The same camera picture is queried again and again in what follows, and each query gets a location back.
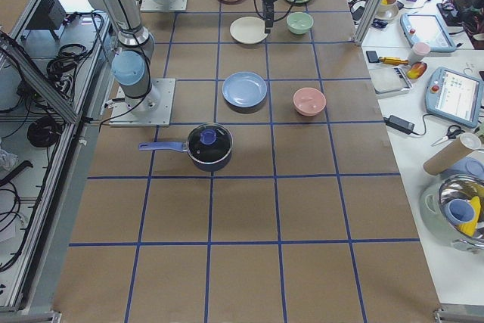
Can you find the blue plate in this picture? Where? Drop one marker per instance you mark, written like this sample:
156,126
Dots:
244,90

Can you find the cream white plate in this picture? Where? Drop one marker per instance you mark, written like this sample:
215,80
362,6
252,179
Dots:
248,30

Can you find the green bowl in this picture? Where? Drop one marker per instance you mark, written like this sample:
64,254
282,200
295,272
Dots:
299,23

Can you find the pink bowl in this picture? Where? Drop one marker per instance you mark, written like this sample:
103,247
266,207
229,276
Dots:
309,101

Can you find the black smartphone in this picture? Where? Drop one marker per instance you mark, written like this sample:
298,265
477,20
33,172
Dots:
372,56

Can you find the cream bowl with toys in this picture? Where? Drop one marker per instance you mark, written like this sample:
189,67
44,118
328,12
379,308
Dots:
387,10

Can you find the digital kitchen scale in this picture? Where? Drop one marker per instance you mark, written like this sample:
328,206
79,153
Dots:
388,81

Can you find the blue saucepan with lid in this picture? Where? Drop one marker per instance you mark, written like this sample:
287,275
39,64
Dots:
209,146

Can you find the far teach pendant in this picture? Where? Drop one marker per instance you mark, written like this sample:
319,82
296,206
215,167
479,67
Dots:
429,29

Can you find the teach pendant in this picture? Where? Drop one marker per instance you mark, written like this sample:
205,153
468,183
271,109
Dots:
429,29
454,96

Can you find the toy mango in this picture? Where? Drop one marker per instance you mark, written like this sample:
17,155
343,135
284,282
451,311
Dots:
416,70

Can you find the black power adapter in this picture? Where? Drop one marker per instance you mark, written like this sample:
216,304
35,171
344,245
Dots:
399,124

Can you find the near teach pendant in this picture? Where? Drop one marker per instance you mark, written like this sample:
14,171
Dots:
454,96

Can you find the scissors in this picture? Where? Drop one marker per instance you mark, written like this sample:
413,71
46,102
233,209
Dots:
453,131

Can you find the cardboard tube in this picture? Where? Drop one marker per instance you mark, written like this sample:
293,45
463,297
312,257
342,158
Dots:
458,149

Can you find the grey green pot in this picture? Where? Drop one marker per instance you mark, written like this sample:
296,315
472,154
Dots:
431,202

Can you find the steel mixing bowl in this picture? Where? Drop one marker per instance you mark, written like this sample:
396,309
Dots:
471,186

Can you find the blue cup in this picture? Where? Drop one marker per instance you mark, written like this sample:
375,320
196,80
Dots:
459,211

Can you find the yellow toy corn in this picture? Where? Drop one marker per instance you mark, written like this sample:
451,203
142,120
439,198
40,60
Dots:
469,228

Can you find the yellow screwdriver handle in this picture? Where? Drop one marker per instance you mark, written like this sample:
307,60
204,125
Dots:
395,61

